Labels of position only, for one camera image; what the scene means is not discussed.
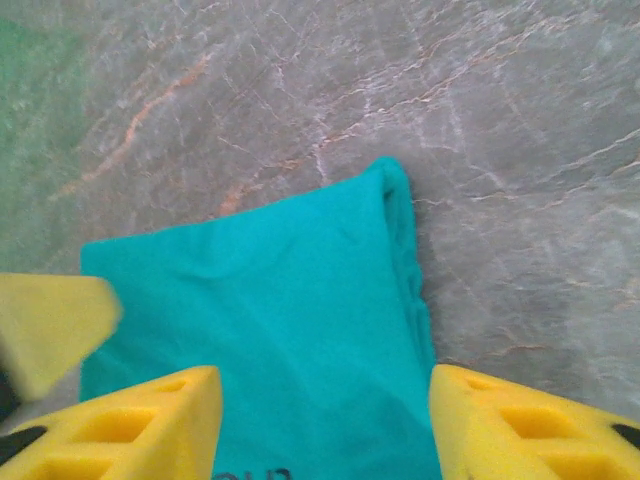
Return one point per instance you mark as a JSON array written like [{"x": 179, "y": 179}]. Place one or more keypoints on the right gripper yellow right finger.
[{"x": 465, "y": 430}]

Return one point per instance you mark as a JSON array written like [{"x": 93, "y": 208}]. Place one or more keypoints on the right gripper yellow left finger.
[{"x": 190, "y": 430}]

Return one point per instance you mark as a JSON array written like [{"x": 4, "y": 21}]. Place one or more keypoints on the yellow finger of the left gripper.
[{"x": 50, "y": 325}]

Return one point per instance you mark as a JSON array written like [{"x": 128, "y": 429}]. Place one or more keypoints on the teal t-shirt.
[{"x": 300, "y": 300}]

